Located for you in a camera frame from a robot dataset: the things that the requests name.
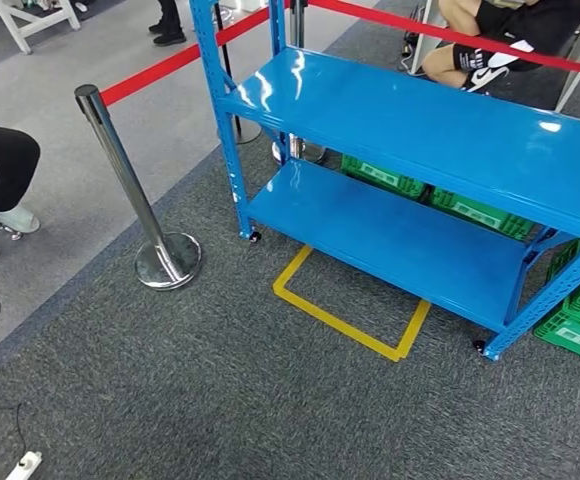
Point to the blue metal shelf rack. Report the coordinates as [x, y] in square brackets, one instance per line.
[395, 112]

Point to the white furniture frame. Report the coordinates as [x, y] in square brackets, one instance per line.
[45, 20]

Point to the black power adapter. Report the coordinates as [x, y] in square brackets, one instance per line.
[410, 46]

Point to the red barrier belt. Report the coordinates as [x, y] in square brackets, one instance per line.
[170, 65]
[420, 28]

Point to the chrome barrier stanchion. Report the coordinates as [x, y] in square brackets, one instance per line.
[168, 262]
[310, 154]

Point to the person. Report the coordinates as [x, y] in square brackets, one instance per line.
[545, 26]
[170, 20]
[5, 159]

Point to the black rack caster wheel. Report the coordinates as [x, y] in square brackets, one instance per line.
[255, 236]
[479, 346]

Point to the black pole barrier stanchion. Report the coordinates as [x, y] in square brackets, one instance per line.
[250, 132]

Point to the yellow floor tape square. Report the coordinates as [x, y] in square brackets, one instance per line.
[340, 324]

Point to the white power strip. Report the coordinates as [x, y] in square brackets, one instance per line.
[22, 467]

